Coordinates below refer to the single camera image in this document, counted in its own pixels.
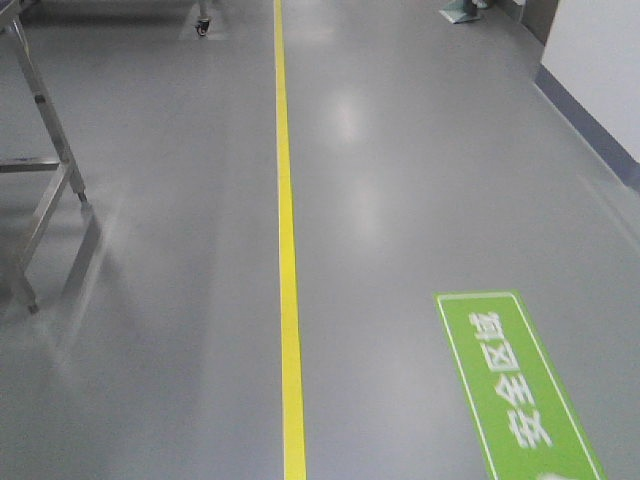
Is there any caster wheel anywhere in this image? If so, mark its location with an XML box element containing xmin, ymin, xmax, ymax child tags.
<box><xmin>195</xmin><ymin>17</ymin><xmax>211</xmax><ymax>37</ymax></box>

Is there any green floor sign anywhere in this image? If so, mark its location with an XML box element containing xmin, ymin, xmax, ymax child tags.
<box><xmin>435</xmin><ymin>291</ymin><xmax>606</xmax><ymax>479</ymax></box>

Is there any steel table frame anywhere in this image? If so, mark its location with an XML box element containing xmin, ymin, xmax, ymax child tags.
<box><xmin>1</xmin><ymin>1</ymin><xmax>87</xmax><ymax>314</ymax></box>

